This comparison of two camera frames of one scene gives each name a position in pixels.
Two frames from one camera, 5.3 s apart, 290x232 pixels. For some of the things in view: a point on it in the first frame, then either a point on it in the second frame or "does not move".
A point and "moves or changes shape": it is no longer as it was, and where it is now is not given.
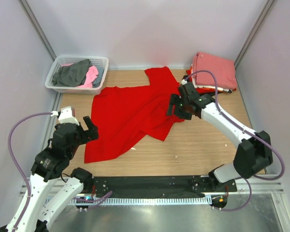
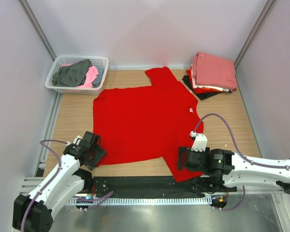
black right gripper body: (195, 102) to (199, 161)
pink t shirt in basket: (92, 74) does not move
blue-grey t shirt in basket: (97, 82) does not move
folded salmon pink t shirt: (224, 69) does not move
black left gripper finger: (92, 134) to (92, 158)
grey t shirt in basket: (73, 75) does not move
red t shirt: (122, 116) moves or changes shape
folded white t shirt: (219, 88) does not move
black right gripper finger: (174, 104) to (183, 152)
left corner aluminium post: (38, 29) does not move
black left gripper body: (80, 138) to (93, 147)
